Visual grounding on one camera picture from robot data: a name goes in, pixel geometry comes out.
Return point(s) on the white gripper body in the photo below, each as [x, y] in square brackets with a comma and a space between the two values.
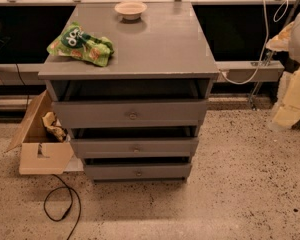
[287, 112]

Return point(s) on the grey bottom drawer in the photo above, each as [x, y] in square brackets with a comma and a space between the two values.
[144, 168]

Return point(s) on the grey drawer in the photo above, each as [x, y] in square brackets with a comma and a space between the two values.
[94, 114]
[134, 148]
[144, 168]

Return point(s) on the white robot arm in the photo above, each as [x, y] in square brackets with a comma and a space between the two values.
[288, 39]

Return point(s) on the grey top drawer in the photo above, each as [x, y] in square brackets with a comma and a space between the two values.
[94, 114]

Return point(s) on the grey drawer cabinet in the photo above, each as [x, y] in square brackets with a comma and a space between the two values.
[163, 56]

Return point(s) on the grey middle drawer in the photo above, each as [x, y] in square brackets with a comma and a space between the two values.
[134, 148]

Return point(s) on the metal stand pole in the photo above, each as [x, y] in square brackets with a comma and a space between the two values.
[267, 53]

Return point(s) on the white bowl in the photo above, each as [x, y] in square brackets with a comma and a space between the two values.
[131, 10]

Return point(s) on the green chip bag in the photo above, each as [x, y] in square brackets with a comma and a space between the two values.
[76, 43]

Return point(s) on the crumpled yellow paper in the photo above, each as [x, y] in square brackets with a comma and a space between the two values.
[50, 123]

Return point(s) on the cardboard box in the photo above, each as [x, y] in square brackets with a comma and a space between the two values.
[41, 152]

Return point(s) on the grey wall rail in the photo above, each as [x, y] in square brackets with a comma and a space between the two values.
[237, 71]

